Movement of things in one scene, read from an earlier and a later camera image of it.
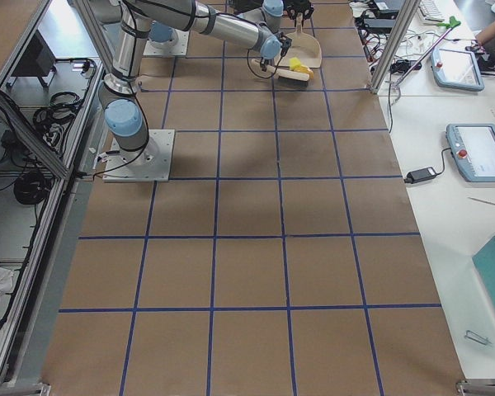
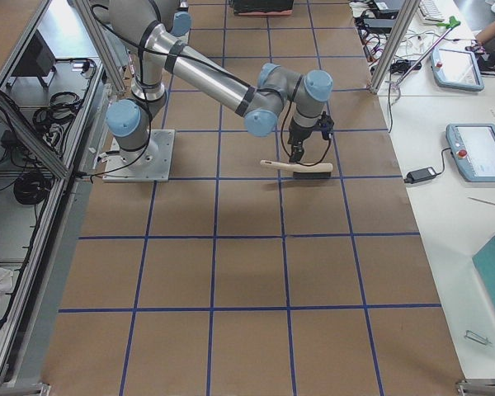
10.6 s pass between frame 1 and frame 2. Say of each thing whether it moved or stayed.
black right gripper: moved
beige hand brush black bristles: moved
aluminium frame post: stayed
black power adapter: stayed
